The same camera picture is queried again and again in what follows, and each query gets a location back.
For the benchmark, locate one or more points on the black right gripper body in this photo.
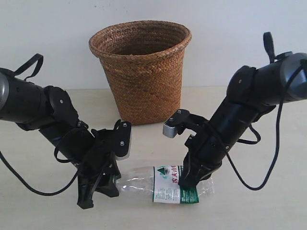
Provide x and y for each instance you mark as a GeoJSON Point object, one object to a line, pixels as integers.
{"type": "Point", "coordinates": [204, 146]}

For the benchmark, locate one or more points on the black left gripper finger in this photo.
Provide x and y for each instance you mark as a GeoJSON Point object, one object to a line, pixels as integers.
{"type": "Point", "coordinates": [107, 185]}
{"type": "Point", "coordinates": [86, 189]}

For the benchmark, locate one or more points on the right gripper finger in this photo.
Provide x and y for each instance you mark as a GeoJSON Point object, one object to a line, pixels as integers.
{"type": "Point", "coordinates": [191, 174]}
{"type": "Point", "coordinates": [205, 172]}

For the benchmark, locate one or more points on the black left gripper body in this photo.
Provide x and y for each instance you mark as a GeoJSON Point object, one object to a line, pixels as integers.
{"type": "Point", "coordinates": [101, 155]}

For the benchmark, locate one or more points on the clear plastic bottle green label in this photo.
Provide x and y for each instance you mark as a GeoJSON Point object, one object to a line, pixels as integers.
{"type": "Point", "coordinates": [159, 184]}

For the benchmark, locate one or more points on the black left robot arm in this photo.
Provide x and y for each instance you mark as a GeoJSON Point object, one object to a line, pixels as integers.
{"type": "Point", "coordinates": [49, 110]}

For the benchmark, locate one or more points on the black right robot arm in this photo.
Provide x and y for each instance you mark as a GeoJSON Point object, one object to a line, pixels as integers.
{"type": "Point", "coordinates": [251, 93]}

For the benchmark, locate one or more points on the brown woven wicker basket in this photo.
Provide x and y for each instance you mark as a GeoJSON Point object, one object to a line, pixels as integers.
{"type": "Point", "coordinates": [143, 65]}

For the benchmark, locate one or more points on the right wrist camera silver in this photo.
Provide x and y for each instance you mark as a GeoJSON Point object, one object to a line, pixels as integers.
{"type": "Point", "coordinates": [172, 125]}

